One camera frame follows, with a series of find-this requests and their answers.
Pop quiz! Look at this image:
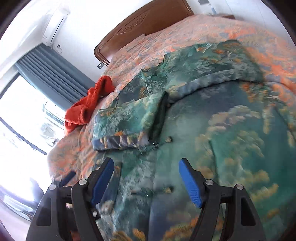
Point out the white air conditioner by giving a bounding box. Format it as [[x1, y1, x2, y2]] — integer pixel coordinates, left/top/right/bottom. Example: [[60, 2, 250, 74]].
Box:
[[42, 9, 70, 47]]

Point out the small wall socket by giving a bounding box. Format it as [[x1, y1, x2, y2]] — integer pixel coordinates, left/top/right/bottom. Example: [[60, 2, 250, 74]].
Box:
[[97, 63, 104, 69]]

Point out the grey wall switch panel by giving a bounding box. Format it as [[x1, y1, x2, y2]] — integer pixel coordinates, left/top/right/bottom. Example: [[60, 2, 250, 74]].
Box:
[[198, 0, 209, 5]]

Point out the red fleece garment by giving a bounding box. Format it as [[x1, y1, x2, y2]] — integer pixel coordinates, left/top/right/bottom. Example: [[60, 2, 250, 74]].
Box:
[[65, 75, 115, 135]]

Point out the grey blue curtain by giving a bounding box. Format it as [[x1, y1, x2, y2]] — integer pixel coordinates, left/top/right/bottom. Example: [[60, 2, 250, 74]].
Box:
[[15, 44, 95, 110]]

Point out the green landscape print jacket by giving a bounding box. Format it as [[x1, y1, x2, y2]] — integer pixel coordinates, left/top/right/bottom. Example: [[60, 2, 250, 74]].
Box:
[[92, 40, 295, 240]]

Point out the orange floral bed quilt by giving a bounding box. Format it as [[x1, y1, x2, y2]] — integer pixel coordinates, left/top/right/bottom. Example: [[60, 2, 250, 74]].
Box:
[[47, 15, 295, 179]]

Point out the wooden nightstand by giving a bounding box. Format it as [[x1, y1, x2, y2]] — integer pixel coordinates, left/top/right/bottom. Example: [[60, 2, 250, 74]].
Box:
[[221, 15, 235, 20]]

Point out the wooden headboard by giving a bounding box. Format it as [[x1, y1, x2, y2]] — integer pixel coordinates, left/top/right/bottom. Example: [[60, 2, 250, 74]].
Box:
[[94, 0, 194, 66]]

